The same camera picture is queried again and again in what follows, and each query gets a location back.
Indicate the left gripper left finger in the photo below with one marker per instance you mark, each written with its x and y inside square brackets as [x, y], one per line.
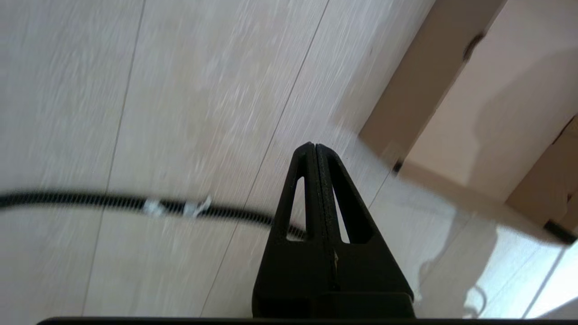
[293, 271]

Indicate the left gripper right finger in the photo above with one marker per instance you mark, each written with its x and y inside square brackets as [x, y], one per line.
[365, 266]

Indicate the cardboard shoe box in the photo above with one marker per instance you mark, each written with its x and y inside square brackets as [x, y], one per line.
[496, 90]

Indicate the long black corrugated conduit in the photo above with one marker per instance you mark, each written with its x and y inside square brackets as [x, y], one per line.
[90, 201]

